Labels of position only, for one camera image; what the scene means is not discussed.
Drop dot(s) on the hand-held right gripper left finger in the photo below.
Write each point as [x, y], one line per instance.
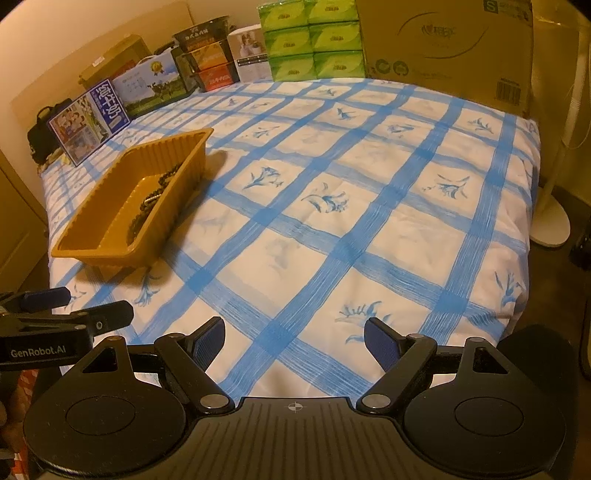
[210, 341]

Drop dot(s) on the white printed box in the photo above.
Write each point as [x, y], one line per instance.
[249, 55]

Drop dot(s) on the wooden cabinet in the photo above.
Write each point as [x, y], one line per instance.
[18, 230]

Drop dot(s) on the white standing fan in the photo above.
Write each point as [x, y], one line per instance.
[549, 221]

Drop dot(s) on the brown cardboard box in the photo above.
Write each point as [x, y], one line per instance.
[115, 60]

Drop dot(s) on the large cardboard box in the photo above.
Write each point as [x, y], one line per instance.
[438, 46]

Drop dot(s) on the blue checked bedsheet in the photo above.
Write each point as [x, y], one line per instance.
[369, 184]

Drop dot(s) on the orange plastic tray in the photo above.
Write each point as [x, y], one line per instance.
[92, 251]

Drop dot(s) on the cow print milk box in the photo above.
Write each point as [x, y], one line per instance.
[147, 87]

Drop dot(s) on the orange noodle box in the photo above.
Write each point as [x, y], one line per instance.
[210, 57]

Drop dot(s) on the blue printed milk box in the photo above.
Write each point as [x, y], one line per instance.
[78, 129]

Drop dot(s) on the stack of green tissue packets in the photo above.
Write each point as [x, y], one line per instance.
[314, 41]

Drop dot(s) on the black bag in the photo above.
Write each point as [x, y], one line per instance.
[39, 138]

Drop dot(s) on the red noodle box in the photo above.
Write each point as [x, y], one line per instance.
[217, 78]

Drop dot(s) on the dark round seat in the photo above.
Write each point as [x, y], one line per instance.
[545, 344]

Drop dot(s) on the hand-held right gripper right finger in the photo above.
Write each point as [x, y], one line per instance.
[383, 344]

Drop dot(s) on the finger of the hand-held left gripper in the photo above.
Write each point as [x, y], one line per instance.
[111, 316]
[44, 297]

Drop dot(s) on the dark floor object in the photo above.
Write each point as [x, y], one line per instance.
[581, 249]

